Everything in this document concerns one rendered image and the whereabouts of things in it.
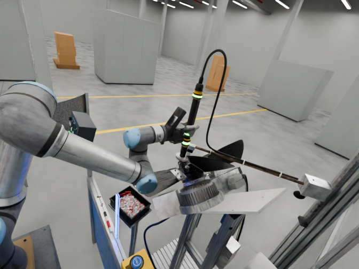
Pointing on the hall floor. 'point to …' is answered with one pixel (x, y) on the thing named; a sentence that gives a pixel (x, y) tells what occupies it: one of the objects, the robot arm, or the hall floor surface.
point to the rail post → (91, 215)
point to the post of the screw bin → (133, 239)
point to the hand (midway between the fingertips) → (194, 123)
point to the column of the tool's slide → (317, 220)
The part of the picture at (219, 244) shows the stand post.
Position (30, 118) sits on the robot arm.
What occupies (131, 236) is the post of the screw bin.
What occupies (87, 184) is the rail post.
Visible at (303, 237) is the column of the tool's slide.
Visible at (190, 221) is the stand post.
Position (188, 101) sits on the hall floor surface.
